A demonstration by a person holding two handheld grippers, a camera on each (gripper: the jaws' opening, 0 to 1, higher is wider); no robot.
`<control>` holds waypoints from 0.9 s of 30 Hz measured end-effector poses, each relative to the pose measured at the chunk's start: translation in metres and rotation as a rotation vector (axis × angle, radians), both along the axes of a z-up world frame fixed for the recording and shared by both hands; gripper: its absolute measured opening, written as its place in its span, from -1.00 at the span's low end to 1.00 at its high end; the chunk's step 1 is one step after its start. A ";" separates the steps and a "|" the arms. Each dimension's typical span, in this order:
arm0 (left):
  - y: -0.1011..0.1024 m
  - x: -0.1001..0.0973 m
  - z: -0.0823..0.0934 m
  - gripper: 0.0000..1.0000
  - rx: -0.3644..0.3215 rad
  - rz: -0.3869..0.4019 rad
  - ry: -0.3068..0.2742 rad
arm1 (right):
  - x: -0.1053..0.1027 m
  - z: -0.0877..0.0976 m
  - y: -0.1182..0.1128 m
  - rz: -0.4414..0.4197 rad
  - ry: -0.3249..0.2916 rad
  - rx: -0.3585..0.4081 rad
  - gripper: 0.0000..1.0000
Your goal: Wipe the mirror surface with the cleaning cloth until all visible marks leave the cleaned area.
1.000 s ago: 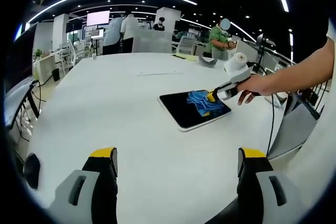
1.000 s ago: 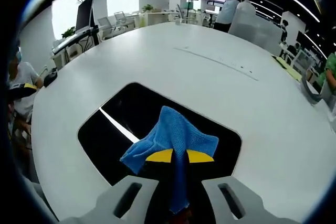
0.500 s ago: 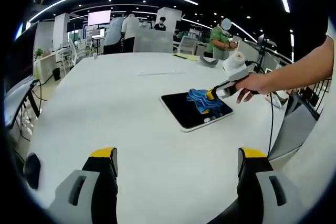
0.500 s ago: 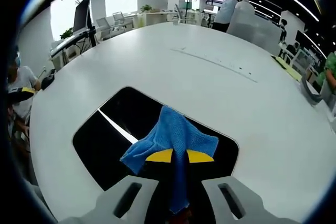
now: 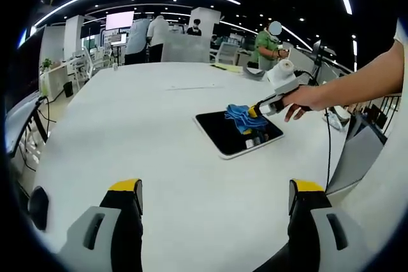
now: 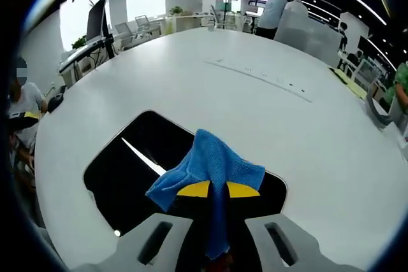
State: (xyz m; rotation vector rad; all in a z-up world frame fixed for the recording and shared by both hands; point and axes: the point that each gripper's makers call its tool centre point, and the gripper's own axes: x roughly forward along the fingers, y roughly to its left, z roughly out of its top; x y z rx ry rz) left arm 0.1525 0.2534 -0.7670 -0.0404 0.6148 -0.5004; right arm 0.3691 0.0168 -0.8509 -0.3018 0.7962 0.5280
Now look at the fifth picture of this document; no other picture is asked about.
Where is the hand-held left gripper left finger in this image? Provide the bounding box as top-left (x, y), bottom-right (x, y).
top-left (57, 178), bottom-right (144, 272)

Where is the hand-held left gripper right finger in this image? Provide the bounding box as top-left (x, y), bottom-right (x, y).
top-left (286, 178), bottom-right (382, 272)

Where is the blue cleaning cloth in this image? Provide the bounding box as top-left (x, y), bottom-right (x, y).
top-left (224, 103), bottom-right (268, 135)

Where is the person's right hand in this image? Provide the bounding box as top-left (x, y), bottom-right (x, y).
top-left (282, 84), bottom-right (328, 123)

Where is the grey curved chair headrest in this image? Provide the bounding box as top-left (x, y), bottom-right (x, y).
top-left (242, 65), bottom-right (266, 82)

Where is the yellow paper sheet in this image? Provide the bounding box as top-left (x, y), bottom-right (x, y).
top-left (210, 63), bottom-right (243, 74)

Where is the black rounded object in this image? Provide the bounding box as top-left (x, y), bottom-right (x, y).
top-left (27, 185), bottom-right (50, 231)

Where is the grey mesh chair back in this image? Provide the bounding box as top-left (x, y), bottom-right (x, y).
top-left (161, 34), bottom-right (212, 63)

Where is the person's white shirt sleeve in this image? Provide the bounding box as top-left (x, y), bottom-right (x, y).
top-left (393, 17), bottom-right (408, 45)

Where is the white side desk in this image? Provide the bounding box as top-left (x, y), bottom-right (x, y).
top-left (5, 98), bottom-right (44, 158)

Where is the beige low cabinet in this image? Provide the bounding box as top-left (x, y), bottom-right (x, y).
top-left (40, 63), bottom-right (76, 101)

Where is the dark desk monitor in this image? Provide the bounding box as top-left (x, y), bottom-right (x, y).
top-left (4, 26), bottom-right (45, 104)

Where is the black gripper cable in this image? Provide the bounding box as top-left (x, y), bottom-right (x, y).
top-left (323, 108), bottom-right (334, 190)

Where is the bright wall display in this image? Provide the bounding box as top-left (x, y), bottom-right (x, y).
top-left (105, 10), bottom-right (135, 31)

